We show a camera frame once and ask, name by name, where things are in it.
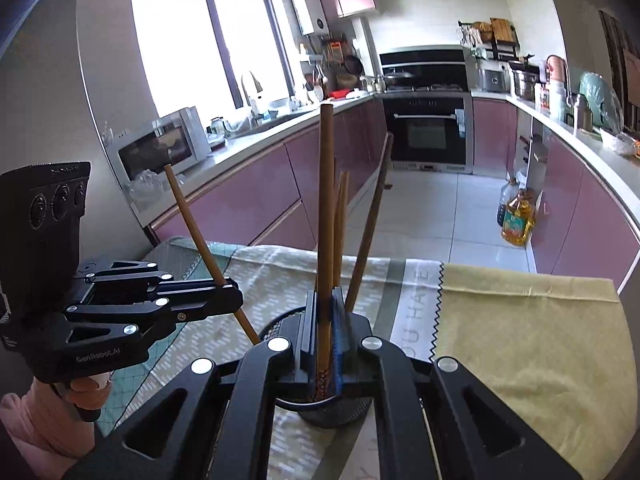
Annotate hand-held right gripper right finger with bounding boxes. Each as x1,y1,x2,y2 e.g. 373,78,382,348
330,287,583,480

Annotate wooden chopstick with patterned end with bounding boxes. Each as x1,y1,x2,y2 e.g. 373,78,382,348
316,102,335,403
163,163,262,346

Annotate kitchen faucet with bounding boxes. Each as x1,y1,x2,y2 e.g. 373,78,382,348
241,71,263,111

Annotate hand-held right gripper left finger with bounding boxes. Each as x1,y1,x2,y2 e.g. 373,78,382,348
65,291,321,480

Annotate white bowl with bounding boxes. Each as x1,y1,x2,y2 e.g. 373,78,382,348
600,127,636,156

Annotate striped curtain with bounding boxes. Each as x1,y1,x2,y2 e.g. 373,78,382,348
597,9,640,133

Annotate white water heater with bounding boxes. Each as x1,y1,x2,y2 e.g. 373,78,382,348
291,0,331,37

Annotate patchwork printed tablecloth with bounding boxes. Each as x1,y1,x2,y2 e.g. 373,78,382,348
95,236,638,480

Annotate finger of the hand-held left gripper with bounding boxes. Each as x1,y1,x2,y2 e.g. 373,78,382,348
82,259,236,295
64,282,244,338

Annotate black built-in oven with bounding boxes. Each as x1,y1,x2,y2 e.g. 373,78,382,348
382,94,473,171

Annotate black wall rack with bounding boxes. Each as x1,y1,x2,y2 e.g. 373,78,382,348
458,19,521,61

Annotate white container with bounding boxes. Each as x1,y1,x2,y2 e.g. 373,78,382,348
547,80,568,118

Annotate steel pot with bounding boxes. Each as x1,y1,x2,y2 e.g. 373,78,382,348
510,62,541,101

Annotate wooden cutting board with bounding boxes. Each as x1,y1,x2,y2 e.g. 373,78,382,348
490,18,516,43

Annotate steel rice cooker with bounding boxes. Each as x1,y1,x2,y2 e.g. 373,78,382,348
477,62,508,93

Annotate person's left hand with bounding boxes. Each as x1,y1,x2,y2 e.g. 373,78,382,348
65,374,112,411

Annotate clear plastic bag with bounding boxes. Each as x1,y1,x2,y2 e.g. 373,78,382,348
125,170,168,211

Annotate black range hood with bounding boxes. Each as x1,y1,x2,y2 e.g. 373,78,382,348
378,46,473,92

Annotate dark liquid bottle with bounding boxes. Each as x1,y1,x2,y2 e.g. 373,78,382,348
496,177,521,227

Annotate grey refrigerator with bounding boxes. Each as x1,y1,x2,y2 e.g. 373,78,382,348
0,0,156,281

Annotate green covered appliance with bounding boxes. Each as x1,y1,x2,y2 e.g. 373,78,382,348
579,71,623,128

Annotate kitchen window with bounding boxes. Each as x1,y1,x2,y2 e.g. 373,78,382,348
131,0,296,121

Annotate pink base cabinets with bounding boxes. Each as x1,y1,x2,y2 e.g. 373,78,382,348
145,97,388,256
472,97,640,291

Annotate bundle of wooden chopsticks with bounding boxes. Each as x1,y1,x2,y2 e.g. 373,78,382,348
332,131,395,313

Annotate person's left forearm pink sleeve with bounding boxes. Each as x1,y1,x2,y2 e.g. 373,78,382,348
0,377,98,461

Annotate pink kettle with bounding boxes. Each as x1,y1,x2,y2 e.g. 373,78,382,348
545,55,568,83

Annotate yellow oil bottle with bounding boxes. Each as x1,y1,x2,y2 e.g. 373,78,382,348
501,189,537,246

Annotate steel flask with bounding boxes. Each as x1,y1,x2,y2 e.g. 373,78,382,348
572,94,593,131

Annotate white microwave oven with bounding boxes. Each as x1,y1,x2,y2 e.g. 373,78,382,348
116,106,213,183

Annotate black mesh pen holder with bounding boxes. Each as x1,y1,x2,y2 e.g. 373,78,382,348
257,307,378,428

